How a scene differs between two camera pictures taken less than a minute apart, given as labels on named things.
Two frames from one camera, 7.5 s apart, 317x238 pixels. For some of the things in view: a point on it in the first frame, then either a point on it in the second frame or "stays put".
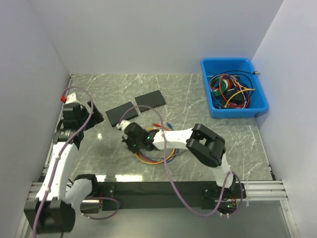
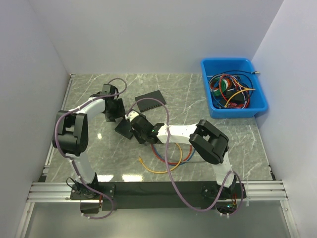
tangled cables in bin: (231, 91) stays put
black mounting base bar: (196, 195) stays put
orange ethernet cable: (150, 129) -> (181, 155)
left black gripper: (97, 118) -> (120, 112)
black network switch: (151, 99) stays put
